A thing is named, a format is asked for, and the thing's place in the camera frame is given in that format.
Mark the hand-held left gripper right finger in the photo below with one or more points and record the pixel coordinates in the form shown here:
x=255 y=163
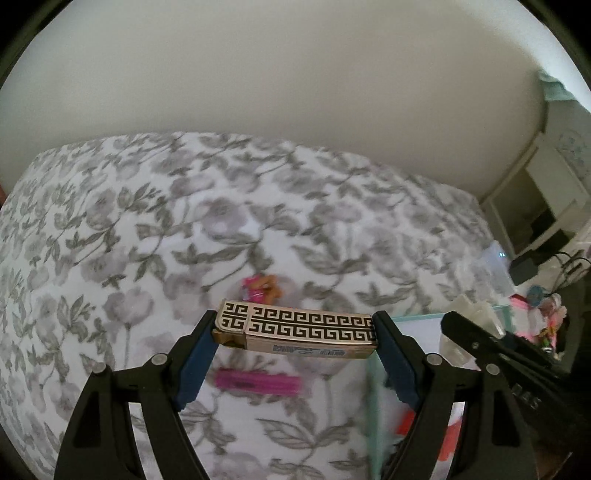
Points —
x=398 y=364

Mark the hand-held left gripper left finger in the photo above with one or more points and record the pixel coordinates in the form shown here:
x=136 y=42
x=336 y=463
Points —
x=198 y=364

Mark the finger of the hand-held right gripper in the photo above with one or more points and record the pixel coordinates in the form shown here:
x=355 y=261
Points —
x=480 y=337

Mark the teal-rimmed white tray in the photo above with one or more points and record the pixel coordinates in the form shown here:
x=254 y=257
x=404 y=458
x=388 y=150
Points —
x=415 y=332

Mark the gold greek-pattern box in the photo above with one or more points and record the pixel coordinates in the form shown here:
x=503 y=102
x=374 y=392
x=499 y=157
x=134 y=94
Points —
x=295 y=327

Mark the pink ribbon clutter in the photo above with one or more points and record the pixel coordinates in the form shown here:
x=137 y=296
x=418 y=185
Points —
x=540 y=323

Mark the pink flat comb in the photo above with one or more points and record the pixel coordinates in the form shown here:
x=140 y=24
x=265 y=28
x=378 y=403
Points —
x=258 y=382

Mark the teal round item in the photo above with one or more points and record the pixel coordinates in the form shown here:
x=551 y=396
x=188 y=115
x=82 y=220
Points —
x=537 y=296

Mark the white device with light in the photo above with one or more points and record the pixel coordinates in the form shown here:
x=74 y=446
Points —
x=496 y=267

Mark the black power adapter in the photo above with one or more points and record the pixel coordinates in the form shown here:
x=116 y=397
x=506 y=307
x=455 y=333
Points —
x=524 y=270

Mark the pink and orange toy figure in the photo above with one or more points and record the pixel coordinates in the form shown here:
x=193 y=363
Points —
x=261 y=288

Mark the grey floral bedspread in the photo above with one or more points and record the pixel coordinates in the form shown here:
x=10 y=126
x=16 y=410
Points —
x=138 y=230

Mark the white shelf unit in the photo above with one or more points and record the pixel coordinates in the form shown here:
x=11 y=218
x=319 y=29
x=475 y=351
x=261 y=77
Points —
x=549 y=194

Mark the green cloth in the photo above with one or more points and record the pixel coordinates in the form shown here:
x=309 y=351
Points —
x=556 y=87

